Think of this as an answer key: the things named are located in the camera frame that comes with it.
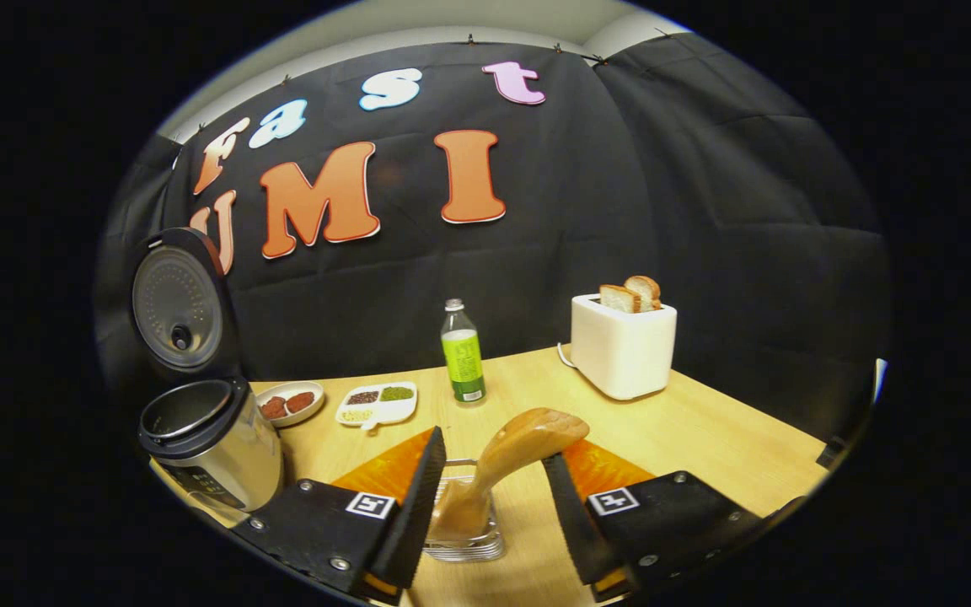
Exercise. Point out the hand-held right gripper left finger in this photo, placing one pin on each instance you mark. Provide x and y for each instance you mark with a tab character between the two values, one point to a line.
414	523

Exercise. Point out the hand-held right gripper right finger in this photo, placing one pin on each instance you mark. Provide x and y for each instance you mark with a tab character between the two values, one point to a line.
570	531

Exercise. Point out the wooden spoon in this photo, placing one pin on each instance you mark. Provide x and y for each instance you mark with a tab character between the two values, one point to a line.
528	438

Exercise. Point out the dark grey rice cooker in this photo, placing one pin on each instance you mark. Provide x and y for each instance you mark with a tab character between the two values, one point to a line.
224	455

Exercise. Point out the white divided dish of grains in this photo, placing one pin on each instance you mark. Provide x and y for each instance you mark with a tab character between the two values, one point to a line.
376	407

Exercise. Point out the green drink bottle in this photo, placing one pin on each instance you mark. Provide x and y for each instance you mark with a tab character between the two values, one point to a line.
463	362

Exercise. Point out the round white bowl of beans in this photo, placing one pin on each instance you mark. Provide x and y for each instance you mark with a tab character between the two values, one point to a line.
290	405

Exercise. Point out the white toaster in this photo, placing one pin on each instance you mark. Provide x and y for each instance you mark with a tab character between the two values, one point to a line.
620	350

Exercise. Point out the toast bread slice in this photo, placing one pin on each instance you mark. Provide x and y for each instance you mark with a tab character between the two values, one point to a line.
618	298
646	289

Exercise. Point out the small black object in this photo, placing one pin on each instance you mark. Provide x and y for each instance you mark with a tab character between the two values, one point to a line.
831	453

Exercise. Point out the black backdrop cloth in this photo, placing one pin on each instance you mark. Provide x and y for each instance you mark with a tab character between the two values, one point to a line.
620	211

